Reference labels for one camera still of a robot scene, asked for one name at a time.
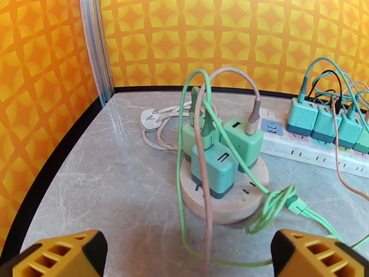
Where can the round beige power socket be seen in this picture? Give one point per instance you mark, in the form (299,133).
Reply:
(230,204)

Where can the green USB wall charger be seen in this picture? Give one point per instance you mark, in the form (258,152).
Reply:
(239,146)
(188,140)

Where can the aluminium frame post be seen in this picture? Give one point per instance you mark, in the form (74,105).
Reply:
(96,48)

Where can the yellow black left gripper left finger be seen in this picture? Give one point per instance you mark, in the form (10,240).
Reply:
(57,256)

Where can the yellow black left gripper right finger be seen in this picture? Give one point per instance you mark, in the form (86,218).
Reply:
(317,256)

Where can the teal USB wall charger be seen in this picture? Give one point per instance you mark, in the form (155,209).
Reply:
(219,172)
(361,140)
(324,124)
(347,130)
(301,117)

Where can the long white power strip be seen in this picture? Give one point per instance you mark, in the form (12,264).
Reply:
(302,152)

